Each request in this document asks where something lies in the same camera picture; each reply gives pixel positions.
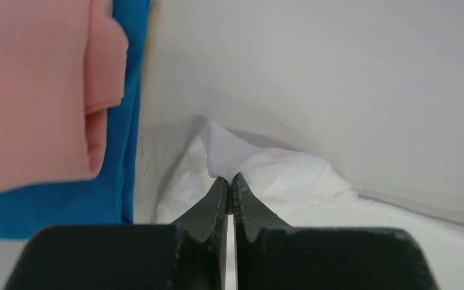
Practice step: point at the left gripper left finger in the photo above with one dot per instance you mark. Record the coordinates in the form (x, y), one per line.
(187, 253)

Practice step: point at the pink folded t shirt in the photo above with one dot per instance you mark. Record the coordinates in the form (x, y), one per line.
(62, 66)

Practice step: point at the blue folded t shirt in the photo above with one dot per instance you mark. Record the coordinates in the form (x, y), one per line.
(107, 199)

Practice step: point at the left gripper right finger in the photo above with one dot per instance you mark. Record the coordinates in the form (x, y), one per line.
(271, 254)

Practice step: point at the white printed t shirt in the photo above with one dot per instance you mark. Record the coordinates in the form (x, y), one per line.
(304, 190)

